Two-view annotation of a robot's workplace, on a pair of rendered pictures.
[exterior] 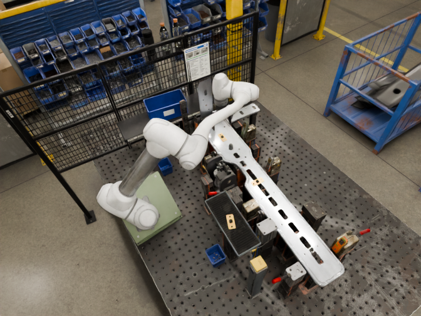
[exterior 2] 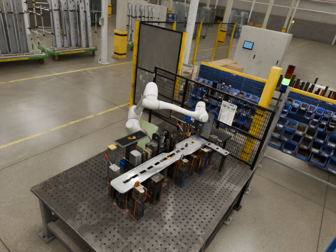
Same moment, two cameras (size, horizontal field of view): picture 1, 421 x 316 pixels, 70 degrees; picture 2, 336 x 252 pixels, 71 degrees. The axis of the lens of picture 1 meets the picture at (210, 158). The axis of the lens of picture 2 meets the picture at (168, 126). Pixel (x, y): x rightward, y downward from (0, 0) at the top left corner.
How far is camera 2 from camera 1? 2.11 m
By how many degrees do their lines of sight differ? 50
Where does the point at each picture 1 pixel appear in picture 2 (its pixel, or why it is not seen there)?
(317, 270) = (118, 181)
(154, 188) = (150, 130)
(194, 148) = (149, 99)
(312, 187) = (191, 206)
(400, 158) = not seen: outside the picture
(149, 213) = (131, 123)
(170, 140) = (147, 89)
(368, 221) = (177, 239)
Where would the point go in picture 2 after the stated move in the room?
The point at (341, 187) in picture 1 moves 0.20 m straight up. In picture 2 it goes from (201, 222) to (205, 208)
